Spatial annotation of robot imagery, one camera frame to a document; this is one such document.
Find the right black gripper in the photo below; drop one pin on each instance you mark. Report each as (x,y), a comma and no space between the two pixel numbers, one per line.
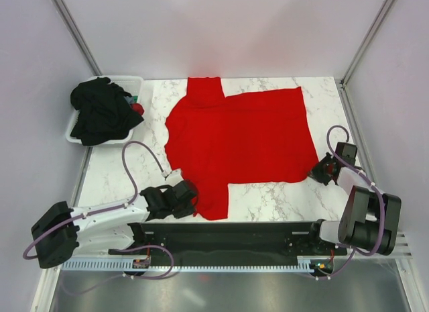
(315,173)

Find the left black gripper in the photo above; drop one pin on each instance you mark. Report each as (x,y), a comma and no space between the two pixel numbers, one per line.
(189,209)

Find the red t shirt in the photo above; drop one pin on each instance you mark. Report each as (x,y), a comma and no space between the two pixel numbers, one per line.
(255,137)

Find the white plastic basket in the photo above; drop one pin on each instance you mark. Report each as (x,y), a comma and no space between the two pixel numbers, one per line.
(110,110)

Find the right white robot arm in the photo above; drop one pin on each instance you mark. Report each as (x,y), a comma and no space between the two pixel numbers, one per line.
(370,218)

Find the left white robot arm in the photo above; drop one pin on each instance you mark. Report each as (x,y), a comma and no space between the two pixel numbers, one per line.
(115,228)

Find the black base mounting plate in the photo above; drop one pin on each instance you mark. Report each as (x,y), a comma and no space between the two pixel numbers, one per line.
(233,244)

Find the red cloth in basket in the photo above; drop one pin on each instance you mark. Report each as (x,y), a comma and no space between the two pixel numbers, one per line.
(137,108)

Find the black t shirt pile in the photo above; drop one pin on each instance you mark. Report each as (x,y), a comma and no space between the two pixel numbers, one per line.
(97,114)

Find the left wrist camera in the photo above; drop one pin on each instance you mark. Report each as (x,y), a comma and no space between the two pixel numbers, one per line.
(173,177)

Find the right aluminium frame post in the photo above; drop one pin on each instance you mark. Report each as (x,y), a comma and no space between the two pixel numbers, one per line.
(369,37)

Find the aluminium frame post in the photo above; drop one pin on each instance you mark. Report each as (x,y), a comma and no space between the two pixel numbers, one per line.
(369,37)
(72,27)

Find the left aluminium frame post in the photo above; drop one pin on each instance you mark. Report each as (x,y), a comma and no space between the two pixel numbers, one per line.
(72,27)

